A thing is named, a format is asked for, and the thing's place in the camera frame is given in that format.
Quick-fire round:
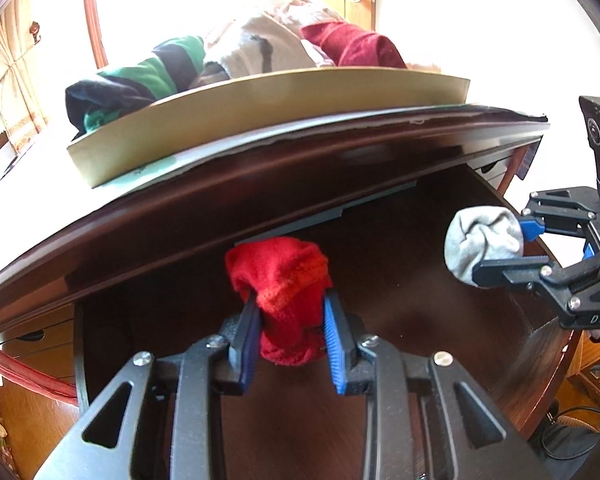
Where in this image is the shallow cardboard box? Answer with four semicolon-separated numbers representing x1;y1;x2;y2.
66;66;472;190

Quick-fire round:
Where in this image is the brown wooden drawer cabinet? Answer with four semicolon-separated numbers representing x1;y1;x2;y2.
0;305;81;401

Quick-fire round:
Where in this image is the yellow window curtain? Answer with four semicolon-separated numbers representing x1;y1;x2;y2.
0;0;51;153

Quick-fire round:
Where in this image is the grey sock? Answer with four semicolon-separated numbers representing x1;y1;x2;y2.
444;206;525;285

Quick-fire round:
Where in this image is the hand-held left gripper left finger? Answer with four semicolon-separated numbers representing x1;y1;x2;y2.
32;287;263;480

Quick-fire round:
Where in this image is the dark wooden drawer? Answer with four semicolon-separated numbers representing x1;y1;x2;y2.
75;160;581;480

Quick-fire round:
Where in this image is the light wooden cabinet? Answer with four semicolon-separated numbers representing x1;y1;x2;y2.
565;332;600;396

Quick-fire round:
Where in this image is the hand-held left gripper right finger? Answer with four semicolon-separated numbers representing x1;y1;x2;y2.
322;287;551;480

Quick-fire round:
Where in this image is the dark red underwear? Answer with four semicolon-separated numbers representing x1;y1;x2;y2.
300;20;408;70

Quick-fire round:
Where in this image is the wooden door frame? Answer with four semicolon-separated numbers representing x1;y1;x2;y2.
81;0;108;71

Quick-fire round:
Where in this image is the red knitted sock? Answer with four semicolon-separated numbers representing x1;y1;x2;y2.
224;236;331;367

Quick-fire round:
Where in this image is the green black striped underwear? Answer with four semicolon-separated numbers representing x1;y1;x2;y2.
64;35;206;136

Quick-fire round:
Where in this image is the red wooden chair rail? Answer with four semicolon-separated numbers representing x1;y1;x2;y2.
0;337;78;403

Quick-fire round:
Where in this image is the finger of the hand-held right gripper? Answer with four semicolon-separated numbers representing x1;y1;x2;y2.
472;246;600;312
520;186;600;242

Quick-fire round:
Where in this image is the beige underwear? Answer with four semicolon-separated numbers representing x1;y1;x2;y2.
205;12;326;81

